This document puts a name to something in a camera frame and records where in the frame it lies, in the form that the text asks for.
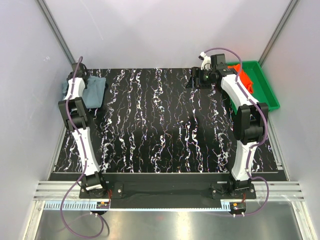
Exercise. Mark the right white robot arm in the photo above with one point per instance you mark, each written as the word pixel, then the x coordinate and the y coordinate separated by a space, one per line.
pixel 250 126

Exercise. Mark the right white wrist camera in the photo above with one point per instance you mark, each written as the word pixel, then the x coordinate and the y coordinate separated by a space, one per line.
pixel 206 61

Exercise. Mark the left aluminium frame post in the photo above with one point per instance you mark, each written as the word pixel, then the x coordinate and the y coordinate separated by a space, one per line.
pixel 44 8

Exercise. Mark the green plastic tray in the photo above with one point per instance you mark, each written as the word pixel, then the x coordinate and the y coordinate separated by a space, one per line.
pixel 262 90

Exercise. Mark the right aluminium frame post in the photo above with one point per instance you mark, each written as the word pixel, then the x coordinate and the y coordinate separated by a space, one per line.
pixel 278 30

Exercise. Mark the aluminium front rail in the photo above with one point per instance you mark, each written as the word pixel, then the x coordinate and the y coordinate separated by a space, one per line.
pixel 59 195

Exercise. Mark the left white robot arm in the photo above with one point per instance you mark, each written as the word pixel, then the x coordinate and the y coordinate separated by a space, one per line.
pixel 74 114

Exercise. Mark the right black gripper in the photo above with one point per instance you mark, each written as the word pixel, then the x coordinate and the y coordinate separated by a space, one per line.
pixel 196 73

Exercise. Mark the grey-blue t shirt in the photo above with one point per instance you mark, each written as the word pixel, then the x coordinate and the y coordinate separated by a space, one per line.
pixel 89 94

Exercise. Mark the orange t shirt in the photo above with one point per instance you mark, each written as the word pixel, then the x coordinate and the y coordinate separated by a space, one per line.
pixel 245 79

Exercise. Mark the aluminium frame post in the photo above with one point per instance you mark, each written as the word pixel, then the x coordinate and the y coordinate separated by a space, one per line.
pixel 278 30
pixel 44 8

